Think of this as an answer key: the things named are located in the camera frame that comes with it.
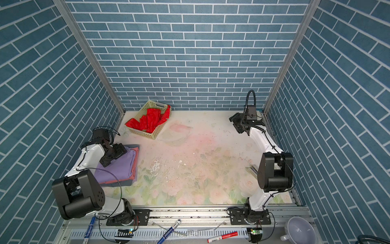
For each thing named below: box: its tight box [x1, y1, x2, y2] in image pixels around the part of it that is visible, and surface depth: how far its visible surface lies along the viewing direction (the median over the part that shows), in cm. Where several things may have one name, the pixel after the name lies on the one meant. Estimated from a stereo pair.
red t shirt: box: [124, 105, 171, 134], surface depth 110 cm
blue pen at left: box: [82, 216, 96, 244], surface depth 70 cm
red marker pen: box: [207, 231, 239, 243], surface depth 69 cm
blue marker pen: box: [157, 219, 182, 244], surface depth 71 cm
